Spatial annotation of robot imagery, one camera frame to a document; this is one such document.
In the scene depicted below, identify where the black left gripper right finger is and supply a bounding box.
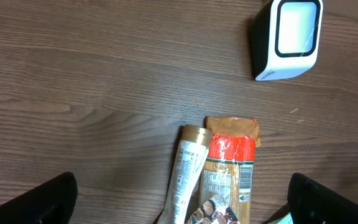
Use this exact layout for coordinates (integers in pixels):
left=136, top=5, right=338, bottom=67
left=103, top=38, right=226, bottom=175
left=287, top=173, right=358, bottom=224

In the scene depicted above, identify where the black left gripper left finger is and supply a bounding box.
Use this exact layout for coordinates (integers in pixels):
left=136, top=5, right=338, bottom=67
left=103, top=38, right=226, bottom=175
left=0, top=172, right=78, bottom=224

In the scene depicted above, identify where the mint green wipes packet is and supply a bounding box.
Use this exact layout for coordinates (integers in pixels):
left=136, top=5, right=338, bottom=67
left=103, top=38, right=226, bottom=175
left=269, top=213, right=293, bottom=224

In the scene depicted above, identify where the white gold-capped tube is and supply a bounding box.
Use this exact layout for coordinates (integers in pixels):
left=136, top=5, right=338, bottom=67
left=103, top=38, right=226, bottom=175
left=157, top=124, right=213, bottom=224

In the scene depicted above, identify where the beige brown snack pouch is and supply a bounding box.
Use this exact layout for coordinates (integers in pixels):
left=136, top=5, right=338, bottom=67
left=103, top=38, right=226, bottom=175
left=186, top=195, right=240, bottom=224

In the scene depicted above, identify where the white barcode scanner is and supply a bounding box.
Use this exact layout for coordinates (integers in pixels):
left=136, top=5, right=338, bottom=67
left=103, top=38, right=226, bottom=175
left=250, top=0, right=323, bottom=81

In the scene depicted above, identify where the orange spaghetti pasta packet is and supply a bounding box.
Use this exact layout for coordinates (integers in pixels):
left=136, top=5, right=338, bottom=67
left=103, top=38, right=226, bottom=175
left=199, top=116, right=260, bottom=223

